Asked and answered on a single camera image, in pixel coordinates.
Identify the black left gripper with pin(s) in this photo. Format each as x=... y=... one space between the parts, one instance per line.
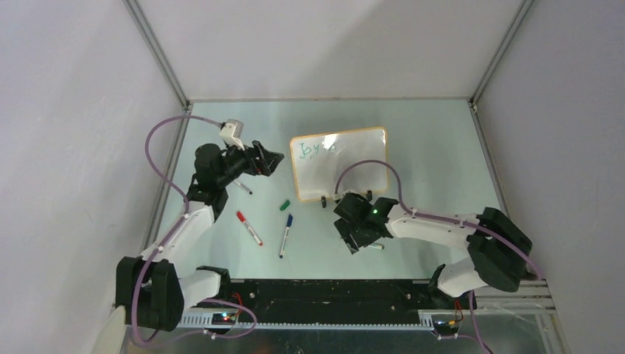
x=266 y=161

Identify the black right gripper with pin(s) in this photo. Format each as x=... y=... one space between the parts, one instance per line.
x=346 y=227

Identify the green marker pen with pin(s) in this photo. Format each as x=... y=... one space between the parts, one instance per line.
x=376 y=246

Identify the green marker cap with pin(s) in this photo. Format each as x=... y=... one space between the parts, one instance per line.
x=284 y=205

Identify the yellow framed whiteboard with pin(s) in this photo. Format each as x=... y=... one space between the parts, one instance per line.
x=319 y=161

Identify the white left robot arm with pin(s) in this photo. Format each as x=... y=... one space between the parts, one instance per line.
x=156 y=287

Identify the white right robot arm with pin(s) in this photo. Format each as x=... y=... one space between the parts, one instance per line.
x=496 y=250

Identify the black marker pen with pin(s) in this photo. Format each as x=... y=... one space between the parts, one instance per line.
x=243 y=187

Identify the blue marker pen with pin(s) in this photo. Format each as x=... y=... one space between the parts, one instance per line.
x=285 y=235

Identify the red marker pen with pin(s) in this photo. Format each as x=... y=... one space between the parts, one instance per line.
x=249 y=228

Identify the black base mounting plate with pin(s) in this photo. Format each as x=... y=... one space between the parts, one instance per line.
x=335 y=302

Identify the right controller circuit board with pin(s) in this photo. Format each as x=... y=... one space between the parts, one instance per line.
x=446 y=329

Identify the controller circuit board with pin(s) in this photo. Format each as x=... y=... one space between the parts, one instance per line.
x=224 y=319
x=446 y=329

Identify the left controller circuit board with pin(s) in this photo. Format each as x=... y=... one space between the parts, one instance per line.
x=224 y=319

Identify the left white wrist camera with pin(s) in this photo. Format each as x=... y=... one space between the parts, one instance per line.
x=231 y=132

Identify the left aluminium frame post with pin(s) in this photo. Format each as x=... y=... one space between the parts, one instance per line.
x=146 y=31

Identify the aluminium frame post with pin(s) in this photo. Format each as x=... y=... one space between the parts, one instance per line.
x=146 y=31
x=510 y=34

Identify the right aluminium frame post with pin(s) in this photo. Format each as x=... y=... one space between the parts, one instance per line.
x=510 y=34

